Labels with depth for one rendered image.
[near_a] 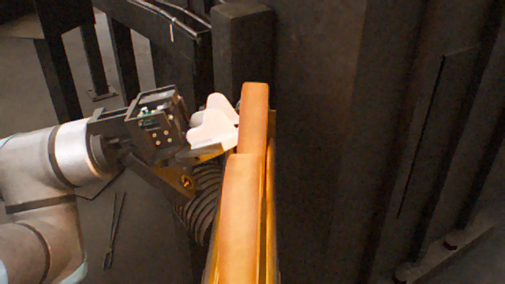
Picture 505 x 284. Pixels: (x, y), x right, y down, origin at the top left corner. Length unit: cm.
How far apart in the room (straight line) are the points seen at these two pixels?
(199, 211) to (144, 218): 75
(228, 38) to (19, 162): 39
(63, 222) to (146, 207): 92
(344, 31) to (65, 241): 50
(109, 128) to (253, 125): 19
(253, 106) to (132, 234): 102
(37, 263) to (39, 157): 13
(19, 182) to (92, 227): 91
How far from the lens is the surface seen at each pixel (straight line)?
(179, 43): 99
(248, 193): 37
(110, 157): 58
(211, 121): 51
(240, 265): 37
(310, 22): 74
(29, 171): 62
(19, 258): 54
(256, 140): 48
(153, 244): 140
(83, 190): 165
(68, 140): 58
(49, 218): 62
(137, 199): 157
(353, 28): 66
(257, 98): 50
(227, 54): 78
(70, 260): 63
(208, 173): 80
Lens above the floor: 104
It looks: 36 degrees down
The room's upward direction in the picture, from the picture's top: straight up
